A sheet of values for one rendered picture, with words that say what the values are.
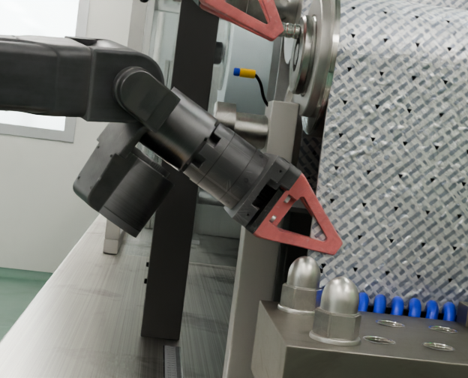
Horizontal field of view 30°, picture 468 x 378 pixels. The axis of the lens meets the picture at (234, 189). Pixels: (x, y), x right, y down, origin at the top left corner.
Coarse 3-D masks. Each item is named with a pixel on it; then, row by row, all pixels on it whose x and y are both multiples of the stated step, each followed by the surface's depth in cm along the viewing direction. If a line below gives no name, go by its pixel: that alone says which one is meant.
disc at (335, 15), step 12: (336, 0) 77; (336, 12) 76; (336, 24) 75; (336, 36) 75; (336, 48) 75; (324, 84) 77; (324, 96) 77; (324, 108) 77; (312, 120) 81; (312, 132) 81
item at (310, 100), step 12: (324, 0) 79; (312, 12) 83; (324, 12) 78; (324, 24) 77; (324, 36) 77; (324, 48) 77; (324, 60) 77; (312, 72) 79; (324, 72) 77; (312, 84) 78; (300, 96) 84; (312, 96) 78; (300, 108) 83; (312, 108) 80
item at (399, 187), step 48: (336, 144) 77; (384, 144) 77; (432, 144) 77; (336, 192) 77; (384, 192) 77; (432, 192) 78; (384, 240) 78; (432, 240) 78; (384, 288) 78; (432, 288) 78
